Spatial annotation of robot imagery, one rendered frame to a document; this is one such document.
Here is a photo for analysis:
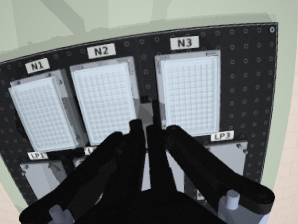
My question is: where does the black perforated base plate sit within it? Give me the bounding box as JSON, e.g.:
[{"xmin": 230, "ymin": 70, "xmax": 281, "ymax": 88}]
[{"xmin": 0, "ymin": 22, "xmax": 278, "ymax": 206}]

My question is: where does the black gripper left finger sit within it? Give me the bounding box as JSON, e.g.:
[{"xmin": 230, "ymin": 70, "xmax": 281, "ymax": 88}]
[{"xmin": 19, "ymin": 103, "xmax": 147, "ymax": 224}]

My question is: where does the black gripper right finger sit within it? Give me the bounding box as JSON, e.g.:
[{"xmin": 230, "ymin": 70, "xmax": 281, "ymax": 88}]
[{"xmin": 144, "ymin": 103, "xmax": 275, "ymax": 224}]

